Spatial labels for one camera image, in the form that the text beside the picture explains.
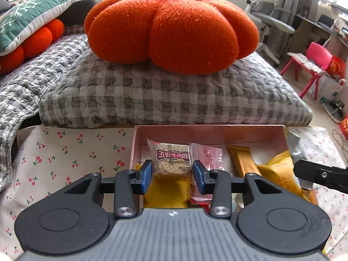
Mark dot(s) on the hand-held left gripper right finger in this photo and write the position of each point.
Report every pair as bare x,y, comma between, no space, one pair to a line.
198,178

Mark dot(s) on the grey checked pillow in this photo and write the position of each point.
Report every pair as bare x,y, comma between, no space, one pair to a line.
163,98

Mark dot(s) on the pink snack packet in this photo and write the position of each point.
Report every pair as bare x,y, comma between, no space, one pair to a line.
214,157

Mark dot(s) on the red gift bag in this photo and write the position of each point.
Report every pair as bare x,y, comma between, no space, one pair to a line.
337,68

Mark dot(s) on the wooden desk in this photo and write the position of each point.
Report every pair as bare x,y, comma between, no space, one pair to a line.
312,32

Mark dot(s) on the crumpled silver snack packet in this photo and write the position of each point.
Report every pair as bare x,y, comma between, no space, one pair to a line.
296,146

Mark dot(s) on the pink cardboard box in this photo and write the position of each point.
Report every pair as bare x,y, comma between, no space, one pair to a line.
217,133

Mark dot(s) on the grey checked blanket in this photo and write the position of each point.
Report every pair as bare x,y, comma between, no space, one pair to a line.
27,87

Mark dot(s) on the small orange pumpkin cushion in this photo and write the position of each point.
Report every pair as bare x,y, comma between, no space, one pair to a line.
35,40

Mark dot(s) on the dark grey sofa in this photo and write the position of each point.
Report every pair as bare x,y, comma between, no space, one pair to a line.
78,11

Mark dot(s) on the newspaper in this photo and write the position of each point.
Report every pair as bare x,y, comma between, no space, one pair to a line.
304,61

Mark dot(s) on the grey office chair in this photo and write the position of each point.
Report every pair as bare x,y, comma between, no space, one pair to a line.
272,21

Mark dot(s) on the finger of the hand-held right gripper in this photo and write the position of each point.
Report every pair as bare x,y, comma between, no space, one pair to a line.
312,171

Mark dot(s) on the pink plastic chair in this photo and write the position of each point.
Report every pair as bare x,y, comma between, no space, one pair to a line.
318,54

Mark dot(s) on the white paper bag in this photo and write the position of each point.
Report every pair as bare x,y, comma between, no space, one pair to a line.
330,88

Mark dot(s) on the narrow yellow snack packet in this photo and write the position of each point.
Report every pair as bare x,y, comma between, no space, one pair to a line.
242,160

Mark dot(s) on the wide yellow snack packet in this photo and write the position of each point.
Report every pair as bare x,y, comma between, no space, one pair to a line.
168,191
277,171

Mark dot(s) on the clear cracker packet maroon label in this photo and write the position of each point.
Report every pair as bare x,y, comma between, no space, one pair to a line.
171,157

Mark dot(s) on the large orange pumpkin cushion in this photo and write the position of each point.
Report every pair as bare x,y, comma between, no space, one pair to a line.
174,32

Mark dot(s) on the cherry print tablecloth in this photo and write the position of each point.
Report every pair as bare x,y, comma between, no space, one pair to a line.
68,152

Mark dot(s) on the green snowflake pillow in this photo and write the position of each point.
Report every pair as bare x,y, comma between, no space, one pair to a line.
27,19

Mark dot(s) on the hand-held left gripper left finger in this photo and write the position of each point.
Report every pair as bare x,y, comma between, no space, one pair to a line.
145,176

